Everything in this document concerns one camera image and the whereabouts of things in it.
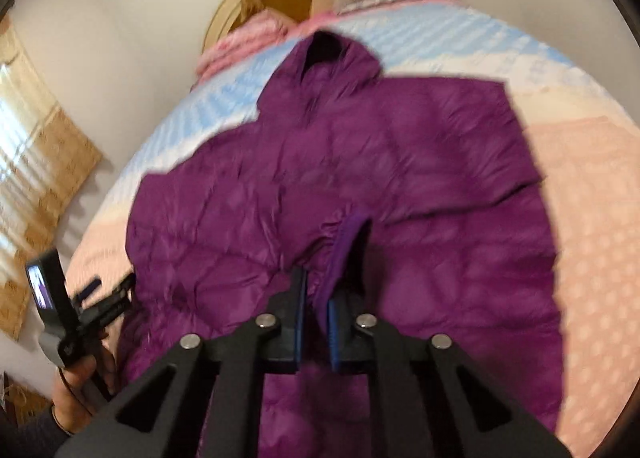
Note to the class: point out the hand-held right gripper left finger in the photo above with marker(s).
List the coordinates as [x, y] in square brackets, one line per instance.
[299, 318]

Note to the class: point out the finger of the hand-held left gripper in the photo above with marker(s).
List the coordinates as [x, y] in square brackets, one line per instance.
[90, 287]
[112, 305]

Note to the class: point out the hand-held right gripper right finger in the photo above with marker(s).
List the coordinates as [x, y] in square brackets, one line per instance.
[334, 333]

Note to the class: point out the purple puffer jacket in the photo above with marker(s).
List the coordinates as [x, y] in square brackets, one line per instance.
[310, 158]

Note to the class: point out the person's left forearm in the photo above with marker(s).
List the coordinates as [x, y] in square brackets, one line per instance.
[30, 435]

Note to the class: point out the person's left hand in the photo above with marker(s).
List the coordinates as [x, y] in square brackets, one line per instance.
[75, 388]

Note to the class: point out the pastel dotted bedspread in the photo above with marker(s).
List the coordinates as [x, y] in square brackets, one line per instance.
[575, 198]

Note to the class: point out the pink folded blanket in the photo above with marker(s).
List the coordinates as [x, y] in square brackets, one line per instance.
[235, 46]

